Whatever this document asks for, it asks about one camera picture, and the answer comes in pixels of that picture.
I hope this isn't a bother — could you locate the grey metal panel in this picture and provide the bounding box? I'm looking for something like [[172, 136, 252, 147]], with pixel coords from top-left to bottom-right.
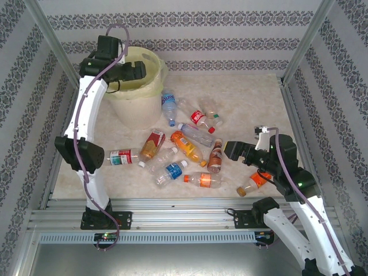
[[17, 227, 357, 276]]

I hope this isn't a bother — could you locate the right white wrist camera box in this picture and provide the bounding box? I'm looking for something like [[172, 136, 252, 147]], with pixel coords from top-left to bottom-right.
[[254, 125, 273, 151]]

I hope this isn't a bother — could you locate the slotted grey cable duct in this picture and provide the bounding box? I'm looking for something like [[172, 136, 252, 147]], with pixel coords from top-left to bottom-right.
[[39, 232, 256, 244]]

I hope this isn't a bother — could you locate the cream plastic bin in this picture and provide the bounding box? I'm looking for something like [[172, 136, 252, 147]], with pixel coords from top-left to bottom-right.
[[97, 47, 165, 130]]

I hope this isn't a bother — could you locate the orange bottle gold cap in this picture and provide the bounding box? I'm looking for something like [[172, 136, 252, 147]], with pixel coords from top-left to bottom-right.
[[236, 171, 273, 198]]

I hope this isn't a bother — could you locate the yellow plastic bin liner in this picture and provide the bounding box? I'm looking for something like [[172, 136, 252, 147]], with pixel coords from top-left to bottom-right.
[[102, 47, 169, 101]]

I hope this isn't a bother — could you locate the red label amber drink bottle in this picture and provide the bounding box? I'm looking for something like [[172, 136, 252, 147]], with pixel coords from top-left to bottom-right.
[[139, 129, 167, 159]]

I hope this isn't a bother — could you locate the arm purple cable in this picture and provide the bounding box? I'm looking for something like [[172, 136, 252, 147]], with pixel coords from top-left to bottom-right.
[[73, 24, 130, 251], [257, 126, 353, 276]]

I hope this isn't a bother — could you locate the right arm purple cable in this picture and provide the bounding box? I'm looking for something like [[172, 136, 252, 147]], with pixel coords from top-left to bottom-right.
[[257, 126, 353, 276]]

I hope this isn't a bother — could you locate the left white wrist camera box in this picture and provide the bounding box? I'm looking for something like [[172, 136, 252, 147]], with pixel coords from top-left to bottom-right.
[[117, 43, 127, 65]]

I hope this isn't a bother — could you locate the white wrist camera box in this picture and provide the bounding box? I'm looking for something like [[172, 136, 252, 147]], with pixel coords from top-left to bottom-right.
[[254, 125, 273, 151], [117, 43, 127, 65]]

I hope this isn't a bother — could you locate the left small circuit board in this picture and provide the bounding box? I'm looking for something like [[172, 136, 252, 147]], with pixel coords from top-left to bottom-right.
[[94, 232, 118, 242]]

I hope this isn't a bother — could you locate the orange label clear bottle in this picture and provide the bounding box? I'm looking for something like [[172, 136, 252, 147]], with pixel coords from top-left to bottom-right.
[[183, 171, 227, 189]]

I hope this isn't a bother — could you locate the slim clear bottle white cap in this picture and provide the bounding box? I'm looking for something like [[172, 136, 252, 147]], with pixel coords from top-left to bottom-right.
[[177, 122, 215, 148]]

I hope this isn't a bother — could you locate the green-capped clear bottle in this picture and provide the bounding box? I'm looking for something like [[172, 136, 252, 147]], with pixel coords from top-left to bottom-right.
[[200, 97, 224, 127]]

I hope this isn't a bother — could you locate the brown coffee drink bottle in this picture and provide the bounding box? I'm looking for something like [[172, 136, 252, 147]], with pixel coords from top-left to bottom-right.
[[207, 138, 224, 174]]

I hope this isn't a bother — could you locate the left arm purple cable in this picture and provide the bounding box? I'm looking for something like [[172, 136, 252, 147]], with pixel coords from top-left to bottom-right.
[[73, 24, 130, 251]]

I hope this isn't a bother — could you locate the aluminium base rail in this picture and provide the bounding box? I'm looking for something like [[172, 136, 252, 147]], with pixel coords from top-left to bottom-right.
[[27, 197, 342, 231]]

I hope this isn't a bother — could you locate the aluminium frame post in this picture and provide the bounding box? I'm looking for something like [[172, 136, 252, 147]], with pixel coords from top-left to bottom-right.
[[22, 0, 83, 89], [280, 0, 336, 86]]

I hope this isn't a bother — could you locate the red white label clear bottle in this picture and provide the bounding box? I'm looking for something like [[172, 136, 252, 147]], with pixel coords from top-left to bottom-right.
[[103, 148, 141, 167]]

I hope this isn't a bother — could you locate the blue-capped water bottle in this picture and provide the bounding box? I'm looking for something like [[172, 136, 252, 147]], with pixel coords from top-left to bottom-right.
[[160, 89, 181, 127]]

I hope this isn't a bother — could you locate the orange juice bottle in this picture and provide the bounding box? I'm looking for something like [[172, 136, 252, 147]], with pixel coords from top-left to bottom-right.
[[170, 131, 208, 168]]

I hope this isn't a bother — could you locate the red label cola bottle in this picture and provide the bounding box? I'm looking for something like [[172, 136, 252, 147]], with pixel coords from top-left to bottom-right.
[[177, 97, 216, 135]]

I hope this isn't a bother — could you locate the small blue label bottle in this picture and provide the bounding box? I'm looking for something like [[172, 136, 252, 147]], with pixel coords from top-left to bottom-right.
[[155, 159, 189, 188]]

